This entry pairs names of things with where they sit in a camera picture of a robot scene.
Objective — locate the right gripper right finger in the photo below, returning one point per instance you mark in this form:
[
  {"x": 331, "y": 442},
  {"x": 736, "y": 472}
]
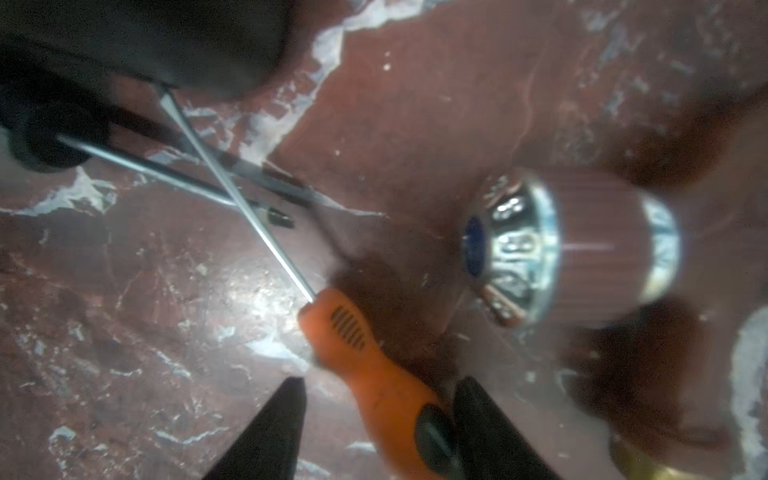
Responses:
[{"x": 490, "y": 446}]

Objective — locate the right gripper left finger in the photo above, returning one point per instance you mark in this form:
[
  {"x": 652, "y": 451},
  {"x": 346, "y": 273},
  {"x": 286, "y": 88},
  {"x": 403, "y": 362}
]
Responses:
[{"x": 268, "y": 448}]

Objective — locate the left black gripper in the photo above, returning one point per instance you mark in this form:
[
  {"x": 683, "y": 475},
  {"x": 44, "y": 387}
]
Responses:
[{"x": 222, "y": 48}]

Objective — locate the small orange screwdriver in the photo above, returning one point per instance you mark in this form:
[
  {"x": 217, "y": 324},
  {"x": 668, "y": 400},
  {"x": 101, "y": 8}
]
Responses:
[{"x": 404, "y": 418}]

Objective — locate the red brass pipe fitting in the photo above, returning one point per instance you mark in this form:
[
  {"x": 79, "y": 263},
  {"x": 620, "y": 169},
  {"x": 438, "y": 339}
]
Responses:
[{"x": 652, "y": 286}]

